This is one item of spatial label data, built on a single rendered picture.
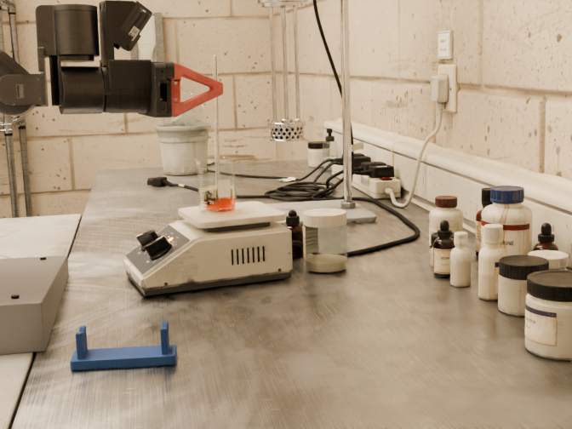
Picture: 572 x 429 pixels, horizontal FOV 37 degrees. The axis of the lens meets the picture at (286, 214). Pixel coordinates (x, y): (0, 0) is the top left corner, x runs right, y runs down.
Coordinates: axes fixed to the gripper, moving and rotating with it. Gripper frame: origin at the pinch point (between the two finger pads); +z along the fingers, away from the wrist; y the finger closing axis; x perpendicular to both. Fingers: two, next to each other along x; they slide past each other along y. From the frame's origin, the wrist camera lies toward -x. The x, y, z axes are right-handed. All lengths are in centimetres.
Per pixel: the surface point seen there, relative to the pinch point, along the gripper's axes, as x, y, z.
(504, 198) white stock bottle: 13.6, -18.1, 31.9
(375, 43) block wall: -8, 77, 64
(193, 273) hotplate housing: 22.7, -5.2, -4.9
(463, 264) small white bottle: 21.2, -19.2, 25.4
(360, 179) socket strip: 21, 56, 50
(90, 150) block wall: 31, 244, 24
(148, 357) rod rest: 24.5, -28.7, -16.3
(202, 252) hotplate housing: 20.1, -5.2, -3.8
